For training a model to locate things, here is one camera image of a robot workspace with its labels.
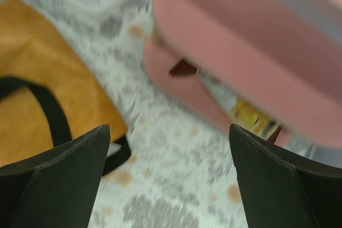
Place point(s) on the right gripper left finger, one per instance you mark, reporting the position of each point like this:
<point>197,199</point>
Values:
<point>56,188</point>

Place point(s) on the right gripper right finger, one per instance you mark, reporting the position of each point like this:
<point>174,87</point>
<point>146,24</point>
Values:
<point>282,189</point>

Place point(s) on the red snack chip packet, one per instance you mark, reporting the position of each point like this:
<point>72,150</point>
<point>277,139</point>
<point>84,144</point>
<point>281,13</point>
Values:
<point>236,107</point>

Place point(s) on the yellow canvas tote bag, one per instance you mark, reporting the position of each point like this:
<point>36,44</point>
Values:
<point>48,95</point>

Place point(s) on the floral table mat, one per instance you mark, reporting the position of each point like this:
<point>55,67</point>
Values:
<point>181,172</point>

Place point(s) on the pink three-tier shelf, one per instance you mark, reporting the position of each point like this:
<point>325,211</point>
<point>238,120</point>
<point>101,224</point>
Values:
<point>282,56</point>

